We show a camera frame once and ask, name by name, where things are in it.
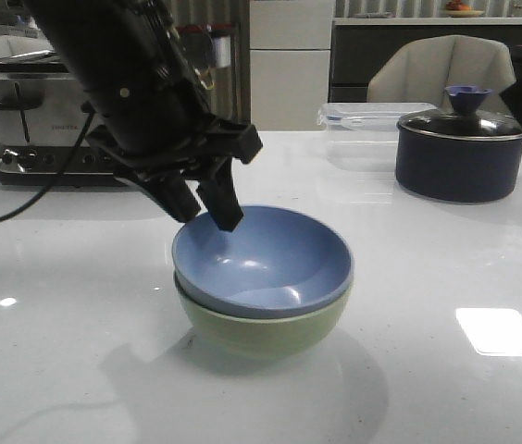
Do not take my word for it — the fruit bowl on counter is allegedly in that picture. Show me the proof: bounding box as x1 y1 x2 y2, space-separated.
441 0 484 19

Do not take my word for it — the white refrigerator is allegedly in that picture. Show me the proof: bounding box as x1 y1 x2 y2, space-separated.
249 1 335 130

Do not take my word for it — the clear plastic food container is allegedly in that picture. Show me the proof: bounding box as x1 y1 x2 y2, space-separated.
317 103 435 173

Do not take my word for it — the beige chair right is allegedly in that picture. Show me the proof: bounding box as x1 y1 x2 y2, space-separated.
367 35 516 115

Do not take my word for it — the glass pot lid blue knob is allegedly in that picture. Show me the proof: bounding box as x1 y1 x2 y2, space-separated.
397 85 522 141

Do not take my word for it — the blue bowl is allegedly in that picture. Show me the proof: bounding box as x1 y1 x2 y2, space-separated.
172 205 354 319

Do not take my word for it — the black and chrome toaster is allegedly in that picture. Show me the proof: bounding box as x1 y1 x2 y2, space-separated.
0 50 119 187

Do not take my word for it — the dark kitchen counter cabinet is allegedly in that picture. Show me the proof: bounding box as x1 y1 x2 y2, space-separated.
329 18 522 102

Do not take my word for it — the dark blue saucepan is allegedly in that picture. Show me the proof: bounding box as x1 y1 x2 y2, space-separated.
395 129 522 204

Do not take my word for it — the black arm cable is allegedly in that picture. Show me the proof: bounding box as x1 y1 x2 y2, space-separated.
0 102 98 228

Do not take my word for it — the green bowl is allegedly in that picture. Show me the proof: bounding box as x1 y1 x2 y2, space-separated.
173 277 354 361

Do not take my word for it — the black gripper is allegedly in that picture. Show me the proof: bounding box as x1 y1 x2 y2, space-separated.
85 113 262 231

